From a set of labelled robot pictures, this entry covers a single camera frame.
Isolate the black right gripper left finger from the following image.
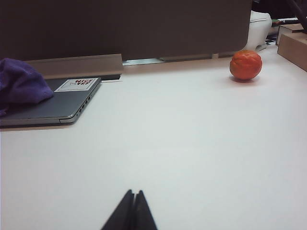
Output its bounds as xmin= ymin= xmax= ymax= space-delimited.
xmin=100 ymin=189 xmax=134 ymax=230

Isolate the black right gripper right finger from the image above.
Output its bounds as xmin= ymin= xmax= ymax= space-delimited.
xmin=133 ymin=189 xmax=159 ymax=230

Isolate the purple microfibre rag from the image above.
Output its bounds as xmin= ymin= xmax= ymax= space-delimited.
xmin=0 ymin=57 xmax=54 ymax=118

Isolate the silver closed laptop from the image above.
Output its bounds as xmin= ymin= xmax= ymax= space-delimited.
xmin=0 ymin=77 xmax=103 ymax=128

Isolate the orange mandarin fruit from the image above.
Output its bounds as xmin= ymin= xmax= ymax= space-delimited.
xmin=229 ymin=49 xmax=263 ymax=81

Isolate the grey fabric desk divider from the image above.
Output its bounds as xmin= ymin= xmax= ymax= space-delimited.
xmin=0 ymin=0 xmax=251 ymax=62

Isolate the white plastic appliance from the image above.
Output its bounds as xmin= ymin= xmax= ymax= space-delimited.
xmin=247 ymin=11 xmax=273 ymax=52

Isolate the brown cardboard box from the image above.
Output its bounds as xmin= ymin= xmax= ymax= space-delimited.
xmin=277 ymin=33 xmax=307 ymax=73

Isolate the white-sided wooden box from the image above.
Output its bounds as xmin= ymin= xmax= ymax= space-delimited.
xmin=275 ymin=23 xmax=307 ymax=46

